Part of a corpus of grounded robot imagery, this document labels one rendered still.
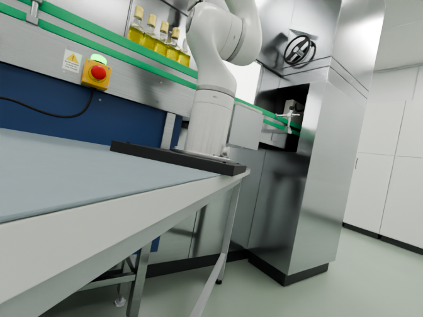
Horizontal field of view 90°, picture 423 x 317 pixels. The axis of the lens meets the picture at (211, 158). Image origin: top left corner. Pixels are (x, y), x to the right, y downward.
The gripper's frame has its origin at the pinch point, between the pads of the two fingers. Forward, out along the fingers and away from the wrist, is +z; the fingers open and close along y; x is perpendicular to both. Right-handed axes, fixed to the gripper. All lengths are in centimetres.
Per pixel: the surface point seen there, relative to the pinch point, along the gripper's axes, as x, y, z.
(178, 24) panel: -3.0, -12.4, -2.0
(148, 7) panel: -19.3, -11.3, -1.4
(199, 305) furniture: 11, 33, 121
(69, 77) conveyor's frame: -43, 18, 47
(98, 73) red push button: -36, 27, 45
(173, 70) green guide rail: -9.8, 13.5, 31.5
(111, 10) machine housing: -34.1, -13.3, 6.7
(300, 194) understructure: 90, 14, 77
